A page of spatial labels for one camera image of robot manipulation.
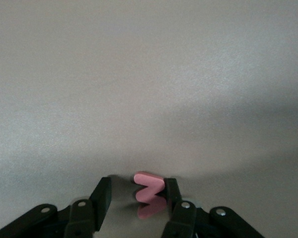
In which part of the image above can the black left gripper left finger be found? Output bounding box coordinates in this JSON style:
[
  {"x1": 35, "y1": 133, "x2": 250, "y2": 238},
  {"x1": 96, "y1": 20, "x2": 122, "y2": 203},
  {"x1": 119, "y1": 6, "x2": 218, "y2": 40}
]
[{"x1": 0, "y1": 176, "x2": 112, "y2": 238}]

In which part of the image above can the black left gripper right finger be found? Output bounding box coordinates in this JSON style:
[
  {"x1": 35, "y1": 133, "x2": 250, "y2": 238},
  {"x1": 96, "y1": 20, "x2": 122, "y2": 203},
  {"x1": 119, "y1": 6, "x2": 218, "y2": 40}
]
[{"x1": 161, "y1": 178, "x2": 266, "y2": 238}]

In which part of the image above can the red foam letter w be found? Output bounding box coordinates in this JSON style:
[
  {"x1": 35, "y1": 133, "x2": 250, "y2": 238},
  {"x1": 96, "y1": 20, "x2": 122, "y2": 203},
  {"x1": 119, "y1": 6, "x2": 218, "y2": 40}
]
[{"x1": 133, "y1": 171, "x2": 168, "y2": 220}]

